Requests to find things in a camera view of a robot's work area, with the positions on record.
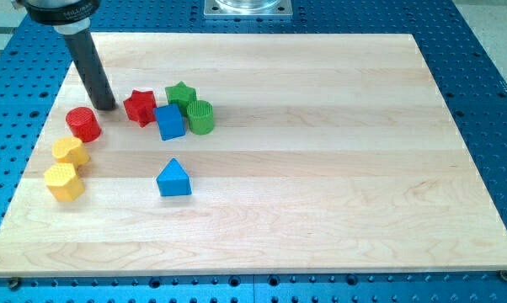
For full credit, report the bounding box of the red cylinder block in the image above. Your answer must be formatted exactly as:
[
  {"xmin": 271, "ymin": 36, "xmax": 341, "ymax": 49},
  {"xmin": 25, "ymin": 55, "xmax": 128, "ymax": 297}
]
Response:
[{"xmin": 66, "ymin": 107, "xmax": 101, "ymax": 142}]

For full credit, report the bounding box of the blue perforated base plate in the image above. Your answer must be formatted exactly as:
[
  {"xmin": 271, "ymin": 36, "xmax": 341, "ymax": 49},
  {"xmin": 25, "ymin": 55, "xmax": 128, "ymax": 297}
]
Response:
[{"xmin": 0, "ymin": 1, "xmax": 507, "ymax": 302}]

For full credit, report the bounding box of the yellow hexagon block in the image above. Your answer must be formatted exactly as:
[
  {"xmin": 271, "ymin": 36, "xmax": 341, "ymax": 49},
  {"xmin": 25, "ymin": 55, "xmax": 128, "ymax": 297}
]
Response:
[{"xmin": 44, "ymin": 162, "xmax": 85, "ymax": 202}]

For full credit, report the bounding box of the right board corner screw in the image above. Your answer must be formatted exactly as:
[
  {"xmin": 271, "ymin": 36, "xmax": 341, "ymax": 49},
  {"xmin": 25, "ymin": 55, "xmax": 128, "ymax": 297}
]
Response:
[{"xmin": 498, "ymin": 270, "xmax": 507, "ymax": 282}]

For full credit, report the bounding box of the yellow heart block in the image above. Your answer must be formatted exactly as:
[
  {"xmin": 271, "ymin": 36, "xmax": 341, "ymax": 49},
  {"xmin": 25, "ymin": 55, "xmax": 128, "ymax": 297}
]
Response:
[{"xmin": 51, "ymin": 136, "xmax": 90, "ymax": 168}]

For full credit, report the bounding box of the green star block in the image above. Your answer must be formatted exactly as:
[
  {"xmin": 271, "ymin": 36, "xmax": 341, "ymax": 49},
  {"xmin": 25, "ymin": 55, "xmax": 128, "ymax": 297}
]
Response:
[{"xmin": 165, "ymin": 82, "xmax": 197, "ymax": 116}]

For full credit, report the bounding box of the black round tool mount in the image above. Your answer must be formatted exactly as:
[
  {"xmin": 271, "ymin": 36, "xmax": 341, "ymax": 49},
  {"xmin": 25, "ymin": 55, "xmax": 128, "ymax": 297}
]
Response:
[{"xmin": 12, "ymin": 0, "xmax": 101, "ymax": 35}]

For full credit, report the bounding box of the green cylinder block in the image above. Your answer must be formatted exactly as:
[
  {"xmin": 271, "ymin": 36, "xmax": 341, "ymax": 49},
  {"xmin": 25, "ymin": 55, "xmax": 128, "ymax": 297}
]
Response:
[{"xmin": 187, "ymin": 100, "xmax": 215, "ymax": 135}]

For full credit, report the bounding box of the blue triangle block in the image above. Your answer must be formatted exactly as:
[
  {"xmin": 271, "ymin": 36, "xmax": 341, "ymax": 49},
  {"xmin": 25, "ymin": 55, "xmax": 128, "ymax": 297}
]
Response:
[{"xmin": 156, "ymin": 158, "xmax": 191, "ymax": 197}]

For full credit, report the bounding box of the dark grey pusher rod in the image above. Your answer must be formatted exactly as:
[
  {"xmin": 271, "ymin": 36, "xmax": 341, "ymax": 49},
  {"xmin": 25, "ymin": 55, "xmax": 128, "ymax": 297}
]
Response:
[{"xmin": 63, "ymin": 29, "xmax": 116, "ymax": 111}]

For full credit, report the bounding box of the red star block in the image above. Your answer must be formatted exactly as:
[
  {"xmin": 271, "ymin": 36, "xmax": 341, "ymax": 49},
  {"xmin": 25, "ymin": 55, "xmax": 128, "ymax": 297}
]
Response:
[{"xmin": 123, "ymin": 89, "xmax": 157, "ymax": 128}]

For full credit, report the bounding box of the board corner screw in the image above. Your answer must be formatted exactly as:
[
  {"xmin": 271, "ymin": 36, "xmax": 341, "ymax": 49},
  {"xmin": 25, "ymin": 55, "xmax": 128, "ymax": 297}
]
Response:
[
  {"xmin": 6, "ymin": 277, "xmax": 21, "ymax": 291},
  {"xmin": 498, "ymin": 270, "xmax": 507, "ymax": 282}
]

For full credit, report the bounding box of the light wooden board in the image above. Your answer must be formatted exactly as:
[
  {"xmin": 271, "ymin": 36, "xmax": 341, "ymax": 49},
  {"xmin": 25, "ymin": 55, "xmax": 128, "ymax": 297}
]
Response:
[{"xmin": 0, "ymin": 33, "xmax": 507, "ymax": 278}]

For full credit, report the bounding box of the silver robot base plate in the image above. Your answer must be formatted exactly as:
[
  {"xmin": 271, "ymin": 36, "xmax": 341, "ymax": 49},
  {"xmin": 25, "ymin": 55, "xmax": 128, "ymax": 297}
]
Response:
[{"xmin": 204, "ymin": 0, "xmax": 293, "ymax": 17}]

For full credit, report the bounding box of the blue cube block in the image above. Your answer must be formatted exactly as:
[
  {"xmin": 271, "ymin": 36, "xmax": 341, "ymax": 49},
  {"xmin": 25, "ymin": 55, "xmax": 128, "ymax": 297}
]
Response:
[{"xmin": 153, "ymin": 104, "xmax": 185, "ymax": 141}]

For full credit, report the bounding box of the left board corner screw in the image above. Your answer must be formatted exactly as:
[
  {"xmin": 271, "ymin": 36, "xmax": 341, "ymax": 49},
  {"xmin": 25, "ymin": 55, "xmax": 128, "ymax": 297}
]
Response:
[{"xmin": 6, "ymin": 277, "xmax": 21, "ymax": 291}]

